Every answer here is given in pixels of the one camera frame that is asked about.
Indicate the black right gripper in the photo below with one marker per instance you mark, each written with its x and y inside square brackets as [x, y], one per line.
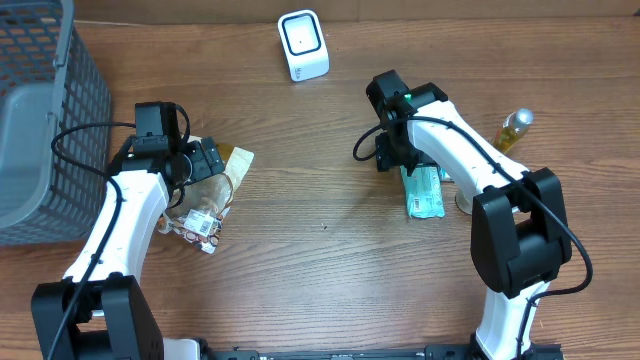
[391, 158]

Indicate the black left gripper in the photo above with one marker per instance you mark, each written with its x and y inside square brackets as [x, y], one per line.
[206, 160]

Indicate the white green snack package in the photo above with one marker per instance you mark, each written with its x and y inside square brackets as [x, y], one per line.
[423, 192]

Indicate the teal tissue pack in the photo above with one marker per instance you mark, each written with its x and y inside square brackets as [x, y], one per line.
[444, 176]

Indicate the brown labelled food package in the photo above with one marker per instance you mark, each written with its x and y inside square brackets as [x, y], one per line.
[199, 212]

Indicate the green lid white jar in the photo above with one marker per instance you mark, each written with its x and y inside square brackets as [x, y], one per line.
[464, 202]

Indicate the yellow oil bottle silver cap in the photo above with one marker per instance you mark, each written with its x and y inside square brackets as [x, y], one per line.
[513, 129]

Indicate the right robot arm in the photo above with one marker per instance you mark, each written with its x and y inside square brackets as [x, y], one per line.
[517, 241]

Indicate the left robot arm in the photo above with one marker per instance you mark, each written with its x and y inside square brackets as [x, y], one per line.
[98, 310]

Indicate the white barcode scanner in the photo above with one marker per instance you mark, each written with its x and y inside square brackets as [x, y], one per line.
[304, 45]

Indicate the grey plastic mesh basket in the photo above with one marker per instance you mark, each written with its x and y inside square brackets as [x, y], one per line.
[49, 83]

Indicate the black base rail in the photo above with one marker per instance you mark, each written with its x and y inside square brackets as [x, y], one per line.
[350, 354]

